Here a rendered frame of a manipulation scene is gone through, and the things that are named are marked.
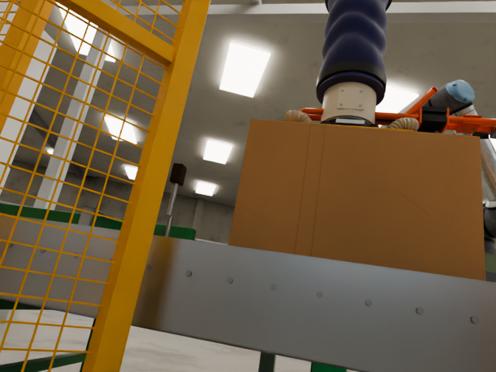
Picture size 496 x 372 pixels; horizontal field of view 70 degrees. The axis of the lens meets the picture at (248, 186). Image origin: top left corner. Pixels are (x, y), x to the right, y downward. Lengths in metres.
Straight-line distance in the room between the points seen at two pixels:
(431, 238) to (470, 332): 0.26
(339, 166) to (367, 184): 0.09
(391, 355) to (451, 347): 0.10
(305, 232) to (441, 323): 0.35
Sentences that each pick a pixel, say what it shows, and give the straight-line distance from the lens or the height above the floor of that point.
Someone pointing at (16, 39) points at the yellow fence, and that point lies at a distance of 1.18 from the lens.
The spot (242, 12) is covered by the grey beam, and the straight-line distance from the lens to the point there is 3.86.
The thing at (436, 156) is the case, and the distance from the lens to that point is 1.03.
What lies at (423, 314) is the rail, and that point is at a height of 0.52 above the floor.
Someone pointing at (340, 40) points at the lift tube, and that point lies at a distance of 1.28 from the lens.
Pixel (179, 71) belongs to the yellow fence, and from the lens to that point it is 0.86.
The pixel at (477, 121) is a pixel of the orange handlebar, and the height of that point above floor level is 1.10.
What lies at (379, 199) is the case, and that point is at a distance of 0.95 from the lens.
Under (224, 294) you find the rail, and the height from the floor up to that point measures 0.50.
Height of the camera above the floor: 0.49
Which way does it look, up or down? 17 degrees up
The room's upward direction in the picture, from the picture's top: 10 degrees clockwise
